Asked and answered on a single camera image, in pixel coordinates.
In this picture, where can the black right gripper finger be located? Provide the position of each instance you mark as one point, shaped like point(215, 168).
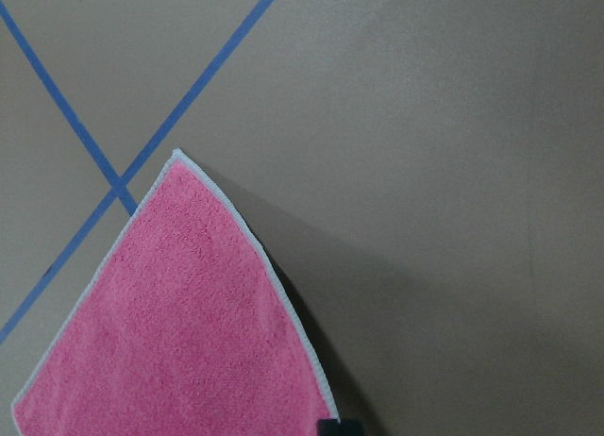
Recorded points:
point(335, 427)

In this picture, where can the pink and grey towel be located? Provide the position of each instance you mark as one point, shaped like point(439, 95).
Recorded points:
point(184, 329)

